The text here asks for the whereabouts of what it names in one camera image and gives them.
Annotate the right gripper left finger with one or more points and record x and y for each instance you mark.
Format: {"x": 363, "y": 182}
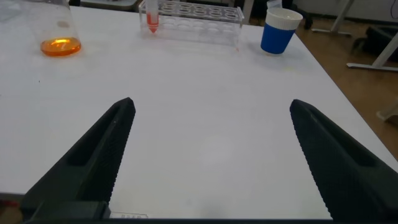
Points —
{"x": 93, "y": 161}

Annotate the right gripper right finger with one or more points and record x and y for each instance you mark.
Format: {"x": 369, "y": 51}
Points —
{"x": 348, "y": 180}

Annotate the clear glass beaker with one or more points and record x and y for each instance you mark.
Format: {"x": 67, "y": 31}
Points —
{"x": 59, "y": 46}

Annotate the red pigment test tube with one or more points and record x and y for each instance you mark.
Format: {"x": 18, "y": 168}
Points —
{"x": 152, "y": 20}

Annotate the clear plastic test tube rack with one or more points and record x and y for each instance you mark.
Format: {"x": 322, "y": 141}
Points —
{"x": 199, "y": 26}

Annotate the long white standing desk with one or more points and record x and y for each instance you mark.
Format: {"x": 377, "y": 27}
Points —
{"x": 385, "y": 54}

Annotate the blue white paper cup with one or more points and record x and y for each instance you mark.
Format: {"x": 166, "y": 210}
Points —
{"x": 276, "y": 39}

